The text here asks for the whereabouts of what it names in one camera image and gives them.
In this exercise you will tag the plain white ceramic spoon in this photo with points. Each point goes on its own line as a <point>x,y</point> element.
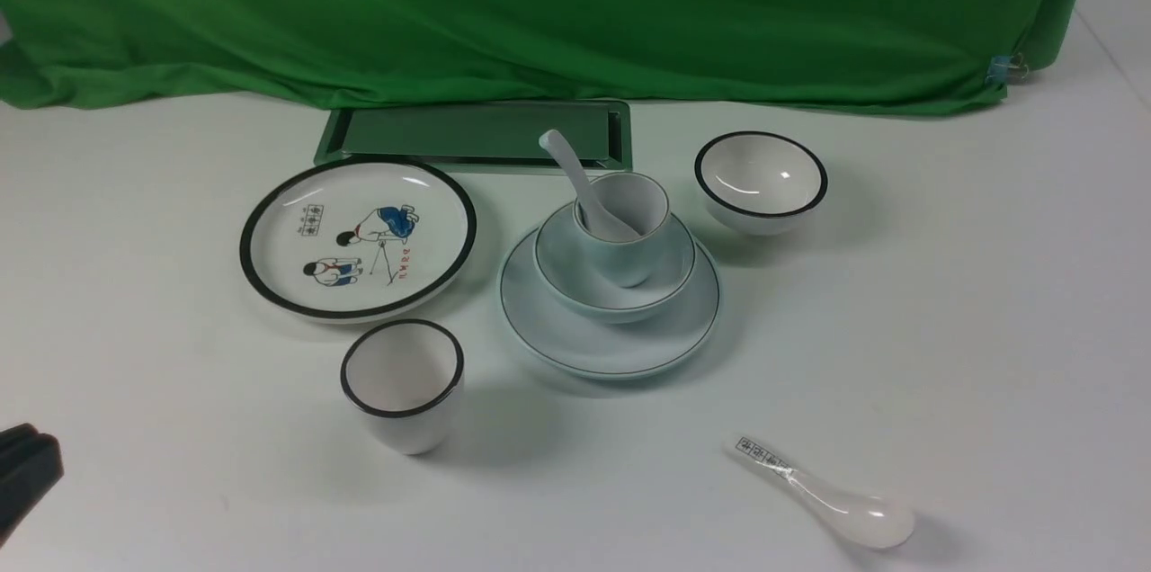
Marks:
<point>598,221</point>

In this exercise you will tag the white cup black rim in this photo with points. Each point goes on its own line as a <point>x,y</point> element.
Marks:
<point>406,380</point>

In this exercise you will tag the metal table cable tray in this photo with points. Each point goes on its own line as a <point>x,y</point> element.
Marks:
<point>482,137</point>

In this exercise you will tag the light blue shallow bowl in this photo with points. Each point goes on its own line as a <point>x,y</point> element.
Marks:
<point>568,273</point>

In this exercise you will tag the light blue cup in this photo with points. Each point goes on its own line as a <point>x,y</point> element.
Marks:
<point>642,204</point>

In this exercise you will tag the blue binder clip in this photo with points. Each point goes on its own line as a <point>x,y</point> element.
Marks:
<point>1007,70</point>

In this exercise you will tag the white plate with cartoon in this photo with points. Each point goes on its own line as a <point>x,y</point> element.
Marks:
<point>358,240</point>

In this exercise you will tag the light blue plate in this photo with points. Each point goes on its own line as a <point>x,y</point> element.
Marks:
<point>585,348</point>

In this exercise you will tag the white bowl black rim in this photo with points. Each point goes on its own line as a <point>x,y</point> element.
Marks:
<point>759,183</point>

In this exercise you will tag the green backdrop cloth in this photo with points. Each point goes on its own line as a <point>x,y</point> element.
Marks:
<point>911,57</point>

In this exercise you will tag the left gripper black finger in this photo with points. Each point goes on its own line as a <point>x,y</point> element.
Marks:
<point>31,464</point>

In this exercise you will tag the white spoon with label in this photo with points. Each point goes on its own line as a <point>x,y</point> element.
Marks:
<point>867,521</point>

